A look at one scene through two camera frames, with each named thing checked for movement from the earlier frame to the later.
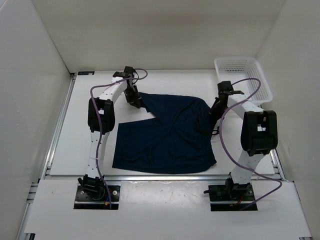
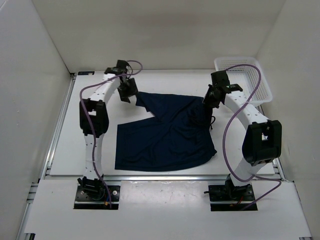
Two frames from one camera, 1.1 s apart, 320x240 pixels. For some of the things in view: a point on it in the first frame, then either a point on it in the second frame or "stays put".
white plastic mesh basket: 233,69 stays put
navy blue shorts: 178,138 stays put
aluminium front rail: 164,178 stays put
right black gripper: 213,112 to 206,100
